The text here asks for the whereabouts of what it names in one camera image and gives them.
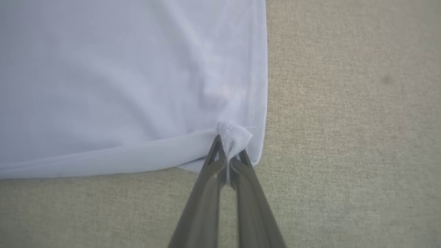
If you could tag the light blue garment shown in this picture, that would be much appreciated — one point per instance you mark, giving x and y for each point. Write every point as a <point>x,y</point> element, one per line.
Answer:
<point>120,86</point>

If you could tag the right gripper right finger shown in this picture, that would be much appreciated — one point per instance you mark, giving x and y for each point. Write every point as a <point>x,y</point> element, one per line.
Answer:
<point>253,210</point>

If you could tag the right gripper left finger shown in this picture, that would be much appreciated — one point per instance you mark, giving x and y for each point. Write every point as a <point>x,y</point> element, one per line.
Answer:
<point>203,206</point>

